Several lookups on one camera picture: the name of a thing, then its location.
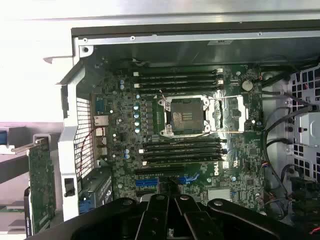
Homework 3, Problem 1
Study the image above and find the grey parts rack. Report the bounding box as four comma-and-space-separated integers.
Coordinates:
0, 123, 33, 240

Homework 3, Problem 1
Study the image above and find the green motherboard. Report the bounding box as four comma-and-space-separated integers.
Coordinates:
89, 63, 266, 216

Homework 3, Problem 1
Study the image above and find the silver chipset heatsink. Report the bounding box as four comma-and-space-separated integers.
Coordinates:
206, 188, 231, 201

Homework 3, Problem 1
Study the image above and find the blue expansion slot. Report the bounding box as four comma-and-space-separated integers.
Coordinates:
135, 174, 201, 188

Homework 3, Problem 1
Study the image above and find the thin looped red wire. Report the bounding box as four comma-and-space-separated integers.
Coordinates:
78, 126, 104, 176

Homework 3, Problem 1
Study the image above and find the black internal cable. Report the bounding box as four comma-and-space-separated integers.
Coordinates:
262, 91, 316, 181

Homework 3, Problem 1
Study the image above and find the black expansion slot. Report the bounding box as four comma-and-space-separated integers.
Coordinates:
134, 168, 186, 176

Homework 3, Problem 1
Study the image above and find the metal socket cover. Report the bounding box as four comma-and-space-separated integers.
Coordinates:
208, 94, 251, 134

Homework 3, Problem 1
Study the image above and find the black open PC case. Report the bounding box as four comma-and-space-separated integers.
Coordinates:
42, 14, 320, 240

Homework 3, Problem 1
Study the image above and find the round coin battery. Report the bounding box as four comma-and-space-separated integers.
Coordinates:
240, 78, 254, 92

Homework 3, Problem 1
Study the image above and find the metal disk bay cage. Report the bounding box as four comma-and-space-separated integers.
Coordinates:
287, 65, 320, 176

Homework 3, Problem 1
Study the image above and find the CPU socket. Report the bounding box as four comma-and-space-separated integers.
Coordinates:
158, 96, 211, 138

